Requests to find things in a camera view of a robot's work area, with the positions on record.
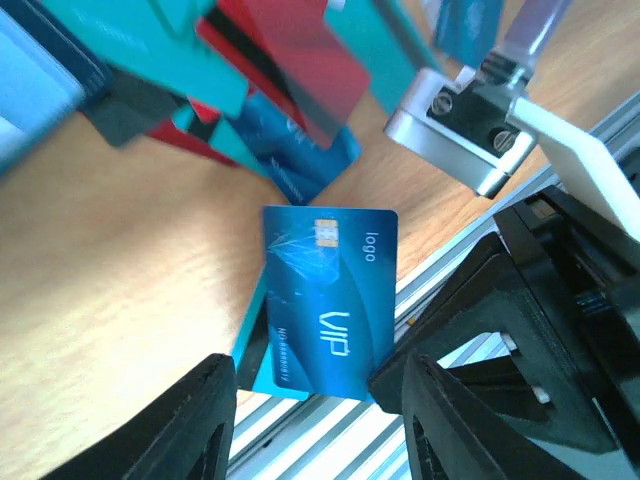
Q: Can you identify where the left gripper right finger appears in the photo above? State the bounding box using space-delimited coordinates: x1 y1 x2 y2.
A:
367 352 581 480

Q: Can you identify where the red card pile centre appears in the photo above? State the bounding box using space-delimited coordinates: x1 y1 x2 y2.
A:
195 0 370 148

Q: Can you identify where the dark blue card holder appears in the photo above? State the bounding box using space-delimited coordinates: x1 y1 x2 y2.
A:
1 1 112 173

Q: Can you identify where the blue VIP card pile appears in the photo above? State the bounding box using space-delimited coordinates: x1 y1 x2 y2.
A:
262 205 399 401

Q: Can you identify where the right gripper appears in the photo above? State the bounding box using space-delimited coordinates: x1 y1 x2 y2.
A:
379 186 639 465

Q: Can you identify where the teal card pile left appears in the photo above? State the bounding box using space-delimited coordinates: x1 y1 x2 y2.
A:
43 0 248 117

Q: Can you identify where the teal card front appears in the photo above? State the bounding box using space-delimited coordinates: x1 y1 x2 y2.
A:
232 289 269 390

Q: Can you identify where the blue VIP card right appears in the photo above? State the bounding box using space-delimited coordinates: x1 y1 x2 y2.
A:
434 0 504 68

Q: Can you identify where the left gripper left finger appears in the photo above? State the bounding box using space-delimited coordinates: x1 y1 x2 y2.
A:
57 354 237 479

